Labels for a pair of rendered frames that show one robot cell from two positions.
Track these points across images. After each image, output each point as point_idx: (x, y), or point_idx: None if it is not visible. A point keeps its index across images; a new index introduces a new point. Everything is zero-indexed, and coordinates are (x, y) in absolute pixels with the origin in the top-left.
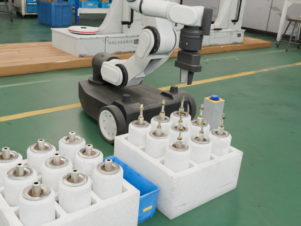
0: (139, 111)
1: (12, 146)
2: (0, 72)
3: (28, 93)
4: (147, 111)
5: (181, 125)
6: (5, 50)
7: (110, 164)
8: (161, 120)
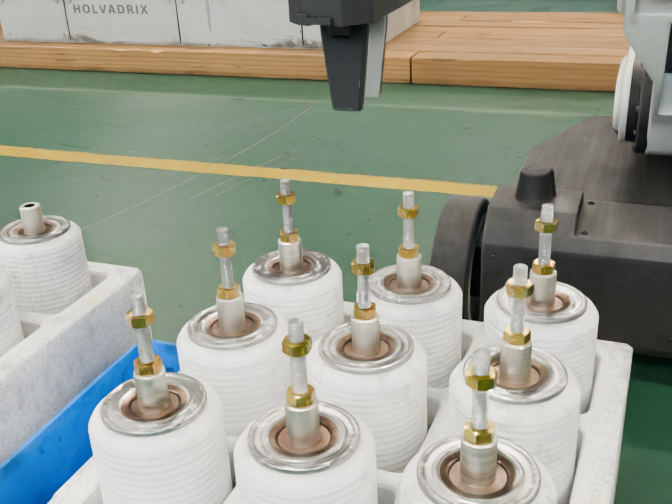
0: (553, 251)
1: (239, 243)
2: (536, 76)
3: (515, 139)
4: (598, 264)
5: (130, 297)
6: None
7: None
8: (381, 287)
